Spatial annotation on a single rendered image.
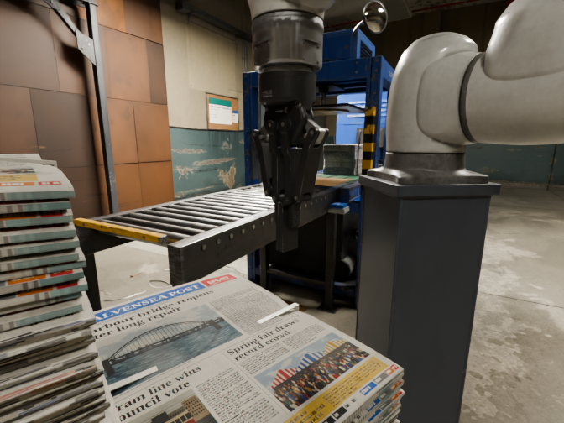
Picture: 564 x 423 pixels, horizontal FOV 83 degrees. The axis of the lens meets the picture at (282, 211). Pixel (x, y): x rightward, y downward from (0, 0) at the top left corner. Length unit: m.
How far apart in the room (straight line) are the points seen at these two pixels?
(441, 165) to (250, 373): 0.49
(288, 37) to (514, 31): 0.33
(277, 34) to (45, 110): 3.89
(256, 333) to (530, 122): 0.49
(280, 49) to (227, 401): 0.38
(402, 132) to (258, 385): 0.51
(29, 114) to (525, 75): 4.01
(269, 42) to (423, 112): 0.34
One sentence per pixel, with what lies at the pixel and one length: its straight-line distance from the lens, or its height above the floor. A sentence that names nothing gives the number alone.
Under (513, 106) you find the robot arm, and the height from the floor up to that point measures 1.13.
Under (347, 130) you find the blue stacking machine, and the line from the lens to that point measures 4.45.
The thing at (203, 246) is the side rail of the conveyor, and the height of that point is 0.78.
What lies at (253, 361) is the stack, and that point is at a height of 0.83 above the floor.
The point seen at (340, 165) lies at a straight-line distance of 2.81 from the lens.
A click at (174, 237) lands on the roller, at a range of 1.02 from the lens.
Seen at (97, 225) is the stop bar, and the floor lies 0.82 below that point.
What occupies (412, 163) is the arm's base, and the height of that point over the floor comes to 1.04.
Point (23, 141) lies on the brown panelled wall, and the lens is 4.10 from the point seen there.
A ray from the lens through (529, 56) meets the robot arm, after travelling 0.59.
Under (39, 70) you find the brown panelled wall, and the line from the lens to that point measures 4.26.
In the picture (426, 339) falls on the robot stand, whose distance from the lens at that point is 0.78.
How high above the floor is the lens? 1.08
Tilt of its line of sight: 12 degrees down
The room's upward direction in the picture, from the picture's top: straight up
